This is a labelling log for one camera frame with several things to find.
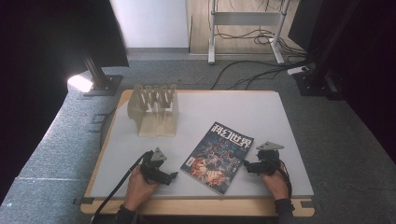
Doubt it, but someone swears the dark illustrated magazine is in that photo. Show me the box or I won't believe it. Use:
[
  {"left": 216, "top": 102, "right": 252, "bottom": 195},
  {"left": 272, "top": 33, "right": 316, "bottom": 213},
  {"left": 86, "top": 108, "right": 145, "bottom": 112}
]
[{"left": 179, "top": 120, "right": 255, "bottom": 196}]

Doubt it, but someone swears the white metal stand frame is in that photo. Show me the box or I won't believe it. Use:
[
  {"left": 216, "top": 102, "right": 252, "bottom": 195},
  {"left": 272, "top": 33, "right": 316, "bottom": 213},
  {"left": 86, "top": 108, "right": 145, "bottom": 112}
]
[{"left": 207, "top": 0, "right": 292, "bottom": 65}]

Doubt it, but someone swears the wooden slotted book rack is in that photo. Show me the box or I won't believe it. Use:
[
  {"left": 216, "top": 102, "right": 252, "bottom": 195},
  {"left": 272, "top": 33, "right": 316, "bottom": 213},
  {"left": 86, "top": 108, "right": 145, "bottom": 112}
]
[{"left": 126, "top": 83, "right": 181, "bottom": 139}]

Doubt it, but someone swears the white wall panel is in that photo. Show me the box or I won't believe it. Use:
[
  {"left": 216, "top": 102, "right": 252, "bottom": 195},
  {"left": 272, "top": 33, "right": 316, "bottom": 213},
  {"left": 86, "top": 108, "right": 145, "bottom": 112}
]
[{"left": 109, "top": 0, "right": 190, "bottom": 49}]

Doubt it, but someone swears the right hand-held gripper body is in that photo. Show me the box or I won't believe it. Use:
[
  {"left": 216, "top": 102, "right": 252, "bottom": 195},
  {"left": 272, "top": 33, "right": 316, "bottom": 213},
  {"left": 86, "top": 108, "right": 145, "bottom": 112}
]
[{"left": 255, "top": 141, "right": 286, "bottom": 175}]

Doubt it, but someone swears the tangle of black floor cables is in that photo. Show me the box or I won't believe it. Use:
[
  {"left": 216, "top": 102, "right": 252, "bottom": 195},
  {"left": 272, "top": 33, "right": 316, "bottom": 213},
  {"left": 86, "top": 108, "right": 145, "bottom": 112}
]
[{"left": 216, "top": 26, "right": 309, "bottom": 60}]

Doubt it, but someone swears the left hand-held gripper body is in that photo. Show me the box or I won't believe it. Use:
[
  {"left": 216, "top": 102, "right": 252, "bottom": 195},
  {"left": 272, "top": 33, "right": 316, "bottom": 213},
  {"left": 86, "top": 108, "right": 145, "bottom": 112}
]
[{"left": 139, "top": 147, "right": 168, "bottom": 185}]

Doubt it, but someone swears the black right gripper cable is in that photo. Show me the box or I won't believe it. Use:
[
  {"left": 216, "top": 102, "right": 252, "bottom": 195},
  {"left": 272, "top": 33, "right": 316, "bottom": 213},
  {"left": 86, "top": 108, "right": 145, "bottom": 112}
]
[{"left": 277, "top": 159, "right": 294, "bottom": 201}]

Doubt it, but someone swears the white table mat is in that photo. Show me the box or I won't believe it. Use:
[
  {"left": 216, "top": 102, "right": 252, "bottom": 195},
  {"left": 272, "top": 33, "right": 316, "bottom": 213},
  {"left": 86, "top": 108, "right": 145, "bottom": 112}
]
[{"left": 89, "top": 91, "right": 315, "bottom": 199}]

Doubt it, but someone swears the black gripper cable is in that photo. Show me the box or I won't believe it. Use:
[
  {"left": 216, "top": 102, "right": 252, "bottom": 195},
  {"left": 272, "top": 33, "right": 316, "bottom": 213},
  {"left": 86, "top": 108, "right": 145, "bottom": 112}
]
[
  {"left": 91, "top": 150, "right": 151, "bottom": 224},
  {"left": 277, "top": 159, "right": 294, "bottom": 201}
]

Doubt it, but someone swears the person's left hand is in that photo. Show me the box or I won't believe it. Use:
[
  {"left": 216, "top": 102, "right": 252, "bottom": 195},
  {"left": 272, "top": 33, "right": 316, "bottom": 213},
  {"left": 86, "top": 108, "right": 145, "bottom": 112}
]
[{"left": 123, "top": 166, "right": 161, "bottom": 213}]

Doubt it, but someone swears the black curtain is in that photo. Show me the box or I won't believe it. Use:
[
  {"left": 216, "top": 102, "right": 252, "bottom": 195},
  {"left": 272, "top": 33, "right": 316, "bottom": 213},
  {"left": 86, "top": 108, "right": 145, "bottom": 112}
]
[
  {"left": 0, "top": 0, "right": 130, "bottom": 203},
  {"left": 288, "top": 0, "right": 396, "bottom": 162}
]

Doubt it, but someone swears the person's right hand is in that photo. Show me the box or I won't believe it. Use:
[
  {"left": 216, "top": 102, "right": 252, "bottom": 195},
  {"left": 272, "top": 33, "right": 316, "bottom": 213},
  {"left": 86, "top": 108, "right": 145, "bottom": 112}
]
[{"left": 262, "top": 169, "right": 290, "bottom": 203}]

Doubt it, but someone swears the white power strip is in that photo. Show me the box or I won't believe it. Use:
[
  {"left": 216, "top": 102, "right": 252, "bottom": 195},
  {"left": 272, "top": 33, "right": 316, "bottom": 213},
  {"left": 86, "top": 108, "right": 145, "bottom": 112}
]
[{"left": 286, "top": 65, "right": 310, "bottom": 77}]

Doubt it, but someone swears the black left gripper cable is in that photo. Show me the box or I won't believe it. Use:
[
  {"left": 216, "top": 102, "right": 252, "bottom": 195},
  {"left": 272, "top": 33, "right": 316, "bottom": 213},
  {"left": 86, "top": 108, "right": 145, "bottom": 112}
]
[{"left": 91, "top": 150, "right": 151, "bottom": 224}]

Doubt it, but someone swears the black metal stand with base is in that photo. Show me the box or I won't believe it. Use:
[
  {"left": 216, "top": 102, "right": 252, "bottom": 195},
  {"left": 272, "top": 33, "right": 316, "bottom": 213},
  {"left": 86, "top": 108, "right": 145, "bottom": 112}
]
[
  {"left": 292, "top": 0, "right": 345, "bottom": 101},
  {"left": 81, "top": 50, "right": 124, "bottom": 97}
]

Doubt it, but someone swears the long black floor cable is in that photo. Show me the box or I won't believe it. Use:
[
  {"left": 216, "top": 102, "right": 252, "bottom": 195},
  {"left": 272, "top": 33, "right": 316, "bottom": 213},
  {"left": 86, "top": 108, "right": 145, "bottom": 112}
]
[{"left": 210, "top": 59, "right": 295, "bottom": 91}]

